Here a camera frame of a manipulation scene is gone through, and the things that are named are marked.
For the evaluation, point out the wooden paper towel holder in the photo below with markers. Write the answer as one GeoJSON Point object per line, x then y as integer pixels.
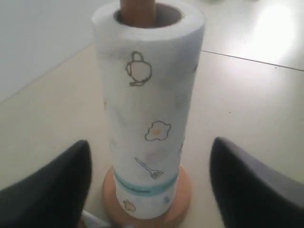
{"type": "Point", "coordinates": [152, 204]}

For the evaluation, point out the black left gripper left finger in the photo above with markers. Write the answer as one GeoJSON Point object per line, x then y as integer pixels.
{"type": "Point", "coordinates": [53, 196]}

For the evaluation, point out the white printed paper towel roll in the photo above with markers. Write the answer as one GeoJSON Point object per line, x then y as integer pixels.
{"type": "Point", "coordinates": [147, 107]}

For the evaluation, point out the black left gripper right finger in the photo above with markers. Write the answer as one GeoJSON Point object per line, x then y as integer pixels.
{"type": "Point", "coordinates": [250, 194]}

